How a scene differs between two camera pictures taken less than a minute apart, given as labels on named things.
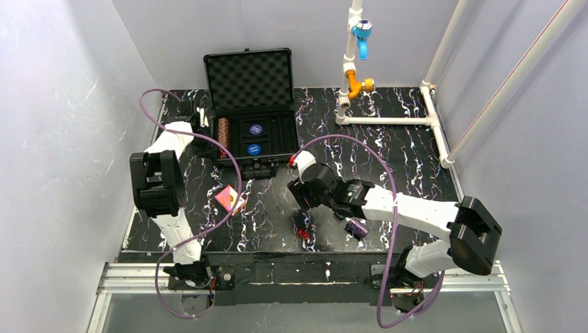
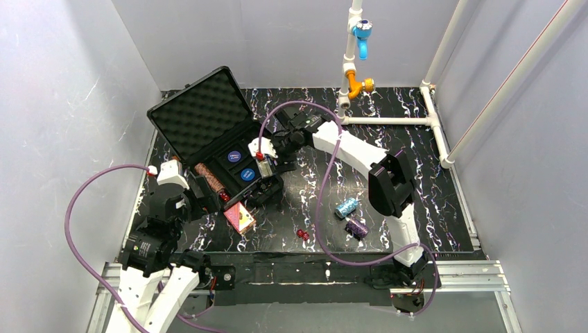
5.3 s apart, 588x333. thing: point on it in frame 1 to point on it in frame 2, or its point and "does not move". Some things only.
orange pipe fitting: (356, 87) does not move
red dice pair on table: (305, 235) does not move
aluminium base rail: (157, 278) does not move
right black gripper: (302, 195) to (270, 180)
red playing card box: (227, 198) to (240, 218)
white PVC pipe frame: (447, 158) does not move
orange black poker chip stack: (223, 132) to (215, 184)
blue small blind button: (255, 129) to (234, 156)
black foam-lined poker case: (251, 94) to (208, 127)
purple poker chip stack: (358, 229) does not move
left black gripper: (188, 109) to (207, 198)
